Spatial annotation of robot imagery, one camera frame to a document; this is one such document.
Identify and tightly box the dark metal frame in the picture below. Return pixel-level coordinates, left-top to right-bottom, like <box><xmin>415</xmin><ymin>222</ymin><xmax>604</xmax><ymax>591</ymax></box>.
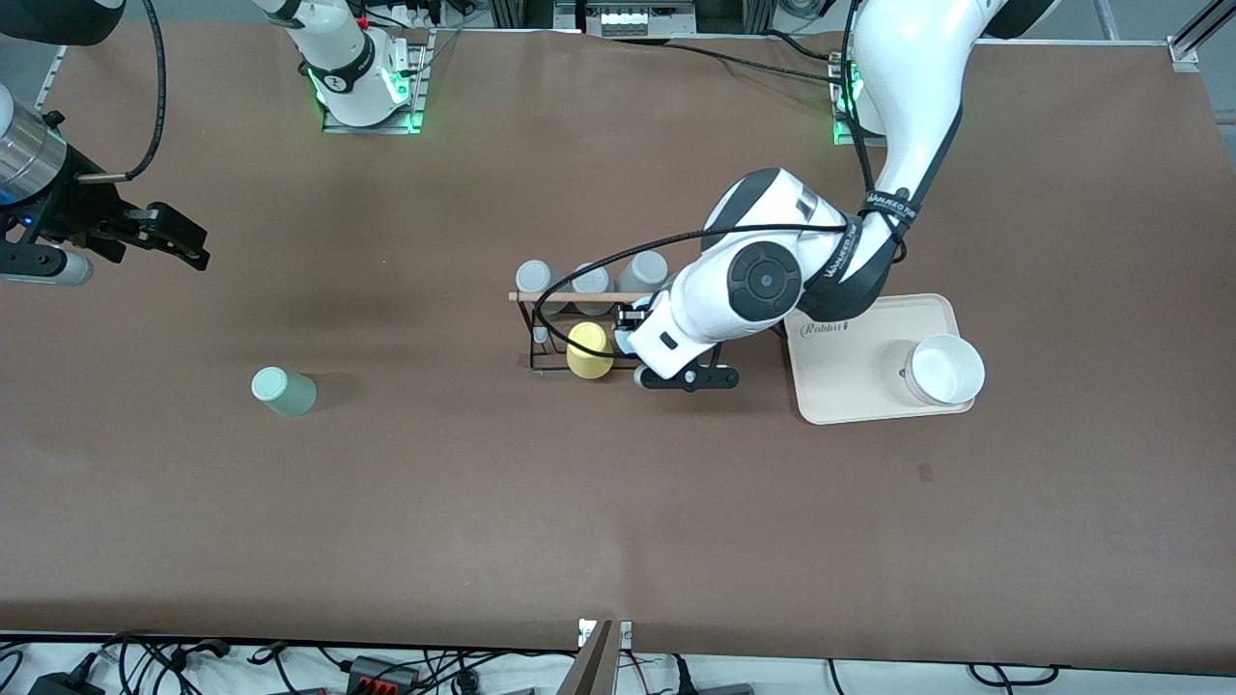
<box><xmin>488</xmin><ymin>0</ymin><xmax>773</xmax><ymax>38</ymax></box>

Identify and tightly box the grey metal mount bar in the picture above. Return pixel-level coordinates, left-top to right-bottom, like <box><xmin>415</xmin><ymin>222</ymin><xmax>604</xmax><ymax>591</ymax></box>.
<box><xmin>560</xmin><ymin>618</ymin><xmax>634</xmax><ymax>695</ymax></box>

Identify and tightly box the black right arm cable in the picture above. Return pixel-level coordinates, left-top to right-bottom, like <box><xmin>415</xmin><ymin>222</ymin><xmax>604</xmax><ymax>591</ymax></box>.
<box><xmin>77</xmin><ymin>0</ymin><xmax>170</xmax><ymax>184</ymax></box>

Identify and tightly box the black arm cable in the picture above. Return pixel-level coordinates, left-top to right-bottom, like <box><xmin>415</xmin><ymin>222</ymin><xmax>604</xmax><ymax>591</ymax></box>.
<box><xmin>77</xmin><ymin>0</ymin><xmax>170</xmax><ymax>184</ymax></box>
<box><xmin>534</xmin><ymin>0</ymin><xmax>918</xmax><ymax>360</ymax></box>

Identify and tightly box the black power adapter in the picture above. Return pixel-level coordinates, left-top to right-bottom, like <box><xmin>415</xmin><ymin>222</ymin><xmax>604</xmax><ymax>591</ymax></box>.
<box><xmin>29</xmin><ymin>669</ymin><xmax>105</xmax><ymax>695</ymax></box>

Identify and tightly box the aluminium frame profile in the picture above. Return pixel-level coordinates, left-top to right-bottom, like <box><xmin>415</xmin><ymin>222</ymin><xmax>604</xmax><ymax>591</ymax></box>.
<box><xmin>1166</xmin><ymin>0</ymin><xmax>1236</xmax><ymax>74</ymax></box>
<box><xmin>34</xmin><ymin>43</ymin><xmax>70</xmax><ymax>109</ymax></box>

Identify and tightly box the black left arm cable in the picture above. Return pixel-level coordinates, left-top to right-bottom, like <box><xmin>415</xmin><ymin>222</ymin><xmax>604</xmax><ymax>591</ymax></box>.
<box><xmin>534</xmin><ymin>0</ymin><xmax>918</xmax><ymax>360</ymax></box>

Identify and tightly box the white bowl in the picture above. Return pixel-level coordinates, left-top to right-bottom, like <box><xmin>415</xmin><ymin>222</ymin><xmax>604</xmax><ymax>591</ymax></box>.
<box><xmin>903</xmin><ymin>334</ymin><xmax>986</xmax><ymax>407</ymax></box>

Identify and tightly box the black tangled cable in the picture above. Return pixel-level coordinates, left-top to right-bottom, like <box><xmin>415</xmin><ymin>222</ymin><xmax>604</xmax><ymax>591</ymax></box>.
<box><xmin>97</xmin><ymin>632</ymin><xmax>329</xmax><ymax>695</ymax></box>

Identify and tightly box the short black table cable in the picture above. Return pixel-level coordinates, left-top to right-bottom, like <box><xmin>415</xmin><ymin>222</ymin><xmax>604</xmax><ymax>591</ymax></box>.
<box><xmin>768</xmin><ymin>29</ymin><xmax>849</xmax><ymax>63</ymax></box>

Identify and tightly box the white power strip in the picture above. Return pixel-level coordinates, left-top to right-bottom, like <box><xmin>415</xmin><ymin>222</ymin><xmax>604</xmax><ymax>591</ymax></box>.
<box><xmin>584</xmin><ymin>0</ymin><xmax>696</xmax><ymax>38</ymax></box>

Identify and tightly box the beige tray with Rabbit print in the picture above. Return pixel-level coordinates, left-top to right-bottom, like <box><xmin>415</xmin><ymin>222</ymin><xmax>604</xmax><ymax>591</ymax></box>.
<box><xmin>783</xmin><ymin>293</ymin><xmax>976</xmax><ymax>426</ymax></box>

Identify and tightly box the black box with red terminals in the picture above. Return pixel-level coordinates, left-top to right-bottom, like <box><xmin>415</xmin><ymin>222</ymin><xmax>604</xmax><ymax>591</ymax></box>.
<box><xmin>346</xmin><ymin>654</ymin><xmax>423</xmax><ymax>695</ymax></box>

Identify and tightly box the grey plastic cup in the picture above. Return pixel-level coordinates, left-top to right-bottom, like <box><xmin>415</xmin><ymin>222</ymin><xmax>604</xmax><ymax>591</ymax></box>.
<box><xmin>572</xmin><ymin>263</ymin><xmax>615</xmax><ymax>317</ymax></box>
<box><xmin>618</xmin><ymin>250</ymin><xmax>670</xmax><ymax>296</ymax></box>
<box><xmin>516</xmin><ymin>259</ymin><xmax>559</xmax><ymax>317</ymax></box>

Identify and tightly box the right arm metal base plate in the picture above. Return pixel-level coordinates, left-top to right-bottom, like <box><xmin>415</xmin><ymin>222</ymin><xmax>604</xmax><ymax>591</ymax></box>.
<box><xmin>322</xmin><ymin>29</ymin><xmax>428</xmax><ymax>134</ymax></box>

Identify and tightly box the mint green plastic cup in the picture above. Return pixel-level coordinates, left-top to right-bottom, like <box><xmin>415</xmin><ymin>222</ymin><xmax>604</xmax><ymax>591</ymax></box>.
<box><xmin>251</xmin><ymin>366</ymin><xmax>318</xmax><ymax>418</ymax></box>

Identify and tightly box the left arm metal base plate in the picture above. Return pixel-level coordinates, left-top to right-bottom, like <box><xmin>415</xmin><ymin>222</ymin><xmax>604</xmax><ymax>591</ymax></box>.
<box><xmin>830</xmin><ymin>53</ymin><xmax>885</xmax><ymax>149</ymax></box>

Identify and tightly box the black wire cup rack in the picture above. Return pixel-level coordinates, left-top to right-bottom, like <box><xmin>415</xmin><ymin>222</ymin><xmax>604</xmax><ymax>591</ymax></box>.
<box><xmin>509</xmin><ymin>288</ymin><xmax>669</xmax><ymax>375</ymax></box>

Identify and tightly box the yellow plastic cup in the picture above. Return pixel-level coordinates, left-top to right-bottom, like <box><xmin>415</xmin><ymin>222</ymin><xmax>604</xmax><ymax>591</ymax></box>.
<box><xmin>566</xmin><ymin>321</ymin><xmax>616</xmax><ymax>380</ymax></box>

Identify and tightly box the long black table cable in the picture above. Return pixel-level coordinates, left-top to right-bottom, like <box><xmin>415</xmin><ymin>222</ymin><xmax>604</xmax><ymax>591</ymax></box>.
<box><xmin>666</xmin><ymin>39</ymin><xmax>839</xmax><ymax>84</ymax></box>

